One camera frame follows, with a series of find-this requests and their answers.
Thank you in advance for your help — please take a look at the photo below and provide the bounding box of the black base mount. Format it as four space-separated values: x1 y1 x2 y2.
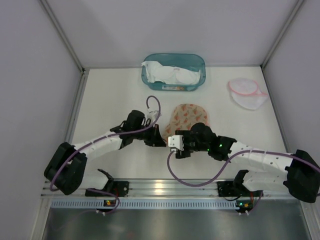
85 180 130 197
216 181 262 198

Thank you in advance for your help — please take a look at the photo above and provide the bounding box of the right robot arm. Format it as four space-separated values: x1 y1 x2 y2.
168 123 320 203

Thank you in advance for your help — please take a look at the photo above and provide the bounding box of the floral pink laundry bag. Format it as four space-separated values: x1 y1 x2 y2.
161 103 210 143

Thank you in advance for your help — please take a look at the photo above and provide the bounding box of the right aluminium corner post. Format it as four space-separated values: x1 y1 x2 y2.
260 0 306 71

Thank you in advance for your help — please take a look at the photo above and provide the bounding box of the teal plastic bin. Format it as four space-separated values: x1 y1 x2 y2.
141 53 206 92

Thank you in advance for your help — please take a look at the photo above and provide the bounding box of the small white mesh laundry bag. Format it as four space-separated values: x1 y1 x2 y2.
228 78 269 111

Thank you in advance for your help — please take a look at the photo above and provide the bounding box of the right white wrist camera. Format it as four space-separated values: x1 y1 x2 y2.
167 135 184 151

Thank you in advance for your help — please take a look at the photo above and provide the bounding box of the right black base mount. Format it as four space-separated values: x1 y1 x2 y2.
216 181 262 198

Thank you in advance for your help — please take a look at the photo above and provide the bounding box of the aluminium corner post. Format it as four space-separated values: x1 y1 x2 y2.
260 0 306 71
38 0 85 73

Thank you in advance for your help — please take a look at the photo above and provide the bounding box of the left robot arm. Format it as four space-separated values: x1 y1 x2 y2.
44 110 166 196

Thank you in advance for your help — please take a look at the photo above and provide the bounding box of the left aluminium corner post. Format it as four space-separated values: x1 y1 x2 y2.
38 0 85 73

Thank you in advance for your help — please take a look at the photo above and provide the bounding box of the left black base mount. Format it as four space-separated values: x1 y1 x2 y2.
85 180 130 197

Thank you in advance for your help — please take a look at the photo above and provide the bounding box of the aluminium front rail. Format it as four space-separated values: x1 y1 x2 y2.
41 177 312 200

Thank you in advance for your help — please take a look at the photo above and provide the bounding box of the white bra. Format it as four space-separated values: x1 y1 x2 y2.
141 61 201 85

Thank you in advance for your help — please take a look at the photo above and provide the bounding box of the perforated cable duct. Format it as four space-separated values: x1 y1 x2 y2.
50 199 252 210

